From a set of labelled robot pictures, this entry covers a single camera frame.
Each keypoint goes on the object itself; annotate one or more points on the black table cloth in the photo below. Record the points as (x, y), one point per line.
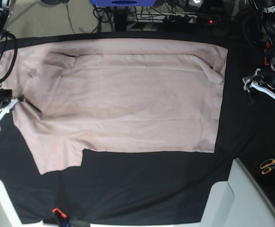
(148, 188)

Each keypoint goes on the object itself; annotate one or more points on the red clamp bottom edge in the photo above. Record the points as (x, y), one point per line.
(58, 212)

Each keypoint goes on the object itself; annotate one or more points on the red black clamp right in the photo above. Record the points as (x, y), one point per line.
(268, 53)

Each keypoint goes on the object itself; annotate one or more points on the blue box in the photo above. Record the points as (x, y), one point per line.
(123, 3)

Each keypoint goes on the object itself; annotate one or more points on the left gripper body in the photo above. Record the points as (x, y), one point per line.
(261, 81)

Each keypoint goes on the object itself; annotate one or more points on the orange handled scissors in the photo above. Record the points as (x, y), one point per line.
(267, 166)

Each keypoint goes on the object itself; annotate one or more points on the white power strip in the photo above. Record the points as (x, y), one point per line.
(160, 18)

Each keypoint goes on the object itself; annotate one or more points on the black power strip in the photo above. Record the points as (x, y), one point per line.
(207, 20)

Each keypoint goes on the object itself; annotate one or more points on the black table leg post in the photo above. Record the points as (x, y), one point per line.
(120, 18)

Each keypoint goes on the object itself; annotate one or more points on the pink T-shirt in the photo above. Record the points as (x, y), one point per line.
(117, 95)

